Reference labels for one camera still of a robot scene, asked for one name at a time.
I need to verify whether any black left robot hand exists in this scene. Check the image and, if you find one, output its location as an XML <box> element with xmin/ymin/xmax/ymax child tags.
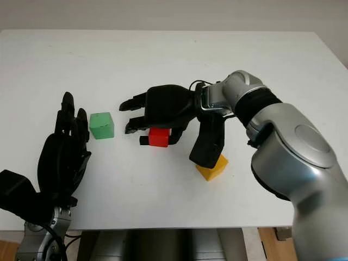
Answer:
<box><xmin>36</xmin><ymin>91</ymin><xmax>92</xmax><ymax>207</ymax></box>

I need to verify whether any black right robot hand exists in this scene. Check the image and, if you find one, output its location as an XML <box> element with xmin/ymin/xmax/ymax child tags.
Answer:
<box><xmin>119</xmin><ymin>84</ymin><xmax>204</xmax><ymax>147</ymax></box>

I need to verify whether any red wooden block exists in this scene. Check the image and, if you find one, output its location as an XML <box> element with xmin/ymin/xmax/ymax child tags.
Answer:
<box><xmin>148</xmin><ymin>128</ymin><xmax>171</xmax><ymax>149</ymax></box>

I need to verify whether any green wooden block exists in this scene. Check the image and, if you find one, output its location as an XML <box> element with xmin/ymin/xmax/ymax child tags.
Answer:
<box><xmin>89</xmin><ymin>111</ymin><xmax>115</xmax><ymax>140</ymax></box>

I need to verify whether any yellow wooden block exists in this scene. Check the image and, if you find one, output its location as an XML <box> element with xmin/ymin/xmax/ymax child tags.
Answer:
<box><xmin>196</xmin><ymin>154</ymin><xmax>229</xmax><ymax>182</ymax></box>

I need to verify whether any black tape strip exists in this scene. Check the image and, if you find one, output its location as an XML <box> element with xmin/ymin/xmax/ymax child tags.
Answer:
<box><xmin>139</xmin><ymin>135</ymin><xmax>175</xmax><ymax>147</ymax></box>

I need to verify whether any grey robot torso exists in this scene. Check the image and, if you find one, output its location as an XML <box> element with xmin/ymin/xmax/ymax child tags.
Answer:
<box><xmin>77</xmin><ymin>229</ymin><xmax>247</xmax><ymax>261</ymax></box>

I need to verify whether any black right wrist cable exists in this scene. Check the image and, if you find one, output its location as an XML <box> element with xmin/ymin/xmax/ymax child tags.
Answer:
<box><xmin>189</xmin><ymin>79</ymin><xmax>216</xmax><ymax>92</ymax></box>

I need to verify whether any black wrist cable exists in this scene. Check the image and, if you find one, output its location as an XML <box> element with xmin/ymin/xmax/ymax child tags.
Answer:
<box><xmin>189</xmin><ymin>79</ymin><xmax>216</xmax><ymax>92</ymax></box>
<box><xmin>40</xmin><ymin>221</ymin><xmax>82</xmax><ymax>261</ymax></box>

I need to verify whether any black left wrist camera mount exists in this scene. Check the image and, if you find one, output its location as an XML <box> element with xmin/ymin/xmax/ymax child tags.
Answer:
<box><xmin>0</xmin><ymin>170</ymin><xmax>54</xmax><ymax>219</ymax></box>

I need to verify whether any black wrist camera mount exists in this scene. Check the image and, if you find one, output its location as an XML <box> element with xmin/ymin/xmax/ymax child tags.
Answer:
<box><xmin>189</xmin><ymin>113</ymin><xmax>227</xmax><ymax>169</ymax></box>
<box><xmin>0</xmin><ymin>170</ymin><xmax>54</xmax><ymax>219</ymax></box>

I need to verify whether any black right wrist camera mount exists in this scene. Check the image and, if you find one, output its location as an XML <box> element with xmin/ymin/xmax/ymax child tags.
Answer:
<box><xmin>189</xmin><ymin>113</ymin><xmax>227</xmax><ymax>169</ymax></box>

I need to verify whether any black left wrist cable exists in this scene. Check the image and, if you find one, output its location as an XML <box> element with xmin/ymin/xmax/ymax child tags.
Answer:
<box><xmin>40</xmin><ymin>221</ymin><xmax>82</xmax><ymax>261</ymax></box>

